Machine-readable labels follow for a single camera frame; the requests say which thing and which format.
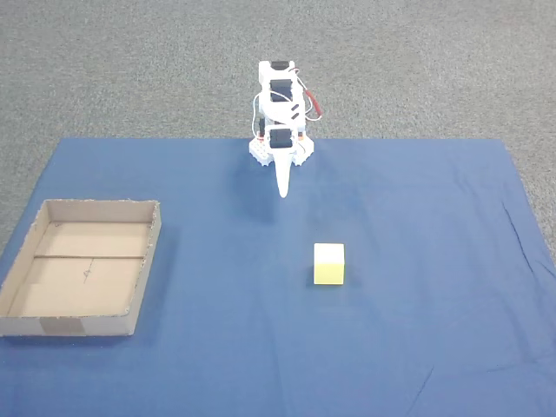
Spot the yellow cube block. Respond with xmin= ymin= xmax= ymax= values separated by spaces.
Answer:
xmin=313 ymin=242 xmax=347 ymax=287

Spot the shallow cardboard box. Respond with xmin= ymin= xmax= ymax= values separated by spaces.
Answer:
xmin=0 ymin=198 xmax=163 ymax=338

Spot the blue cloth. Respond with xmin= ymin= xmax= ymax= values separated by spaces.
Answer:
xmin=0 ymin=137 xmax=556 ymax=417

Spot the white cable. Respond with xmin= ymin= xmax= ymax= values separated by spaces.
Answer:
xmin=251 ymin=92 xmax=264 ymax=136

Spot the red sleeved cable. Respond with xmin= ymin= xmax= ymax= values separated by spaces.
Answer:
xmin=297 ymin=69 xmax=325 ymax=122

